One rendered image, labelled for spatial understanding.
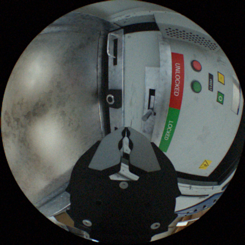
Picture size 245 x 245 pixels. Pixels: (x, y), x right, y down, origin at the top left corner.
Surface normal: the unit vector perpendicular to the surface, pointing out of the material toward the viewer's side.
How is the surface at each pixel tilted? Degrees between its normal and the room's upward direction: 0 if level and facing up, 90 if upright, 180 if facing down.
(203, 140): 90
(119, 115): 90
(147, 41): 90
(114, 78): 90
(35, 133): 0
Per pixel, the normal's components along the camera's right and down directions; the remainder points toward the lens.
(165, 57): -0.54, 0.38
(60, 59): 0.84, 0.25
